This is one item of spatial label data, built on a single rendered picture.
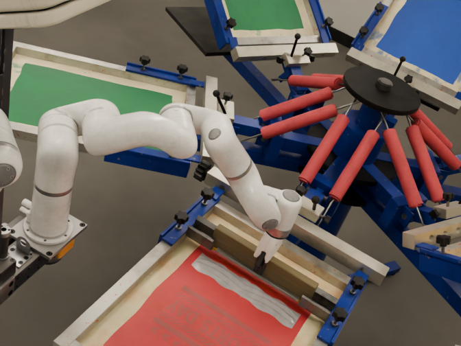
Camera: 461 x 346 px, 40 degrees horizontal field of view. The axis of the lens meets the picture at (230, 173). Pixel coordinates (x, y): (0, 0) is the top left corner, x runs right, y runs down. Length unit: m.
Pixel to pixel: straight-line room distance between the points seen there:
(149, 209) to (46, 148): 2.07
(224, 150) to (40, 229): 0.51
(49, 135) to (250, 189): 0.52
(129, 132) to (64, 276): 1.72
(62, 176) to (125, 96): 1.11
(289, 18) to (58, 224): 1.81
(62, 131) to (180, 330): 0.65
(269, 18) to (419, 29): 0.78
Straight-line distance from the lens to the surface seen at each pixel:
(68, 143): 1.52
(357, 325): 3.42
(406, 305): 3.67
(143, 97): 2.65
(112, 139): 1.51
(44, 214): 1.65
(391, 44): 3.28
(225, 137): 1.57
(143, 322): 1.81
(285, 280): 1.95
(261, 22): 3.02
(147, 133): 1.50
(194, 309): 1.87
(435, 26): 3.40
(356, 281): 2.01
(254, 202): 1.66
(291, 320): 1.95
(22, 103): 2.50
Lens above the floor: 2.37
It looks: 37 degrees down
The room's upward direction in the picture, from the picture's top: 19 degrees clockwise
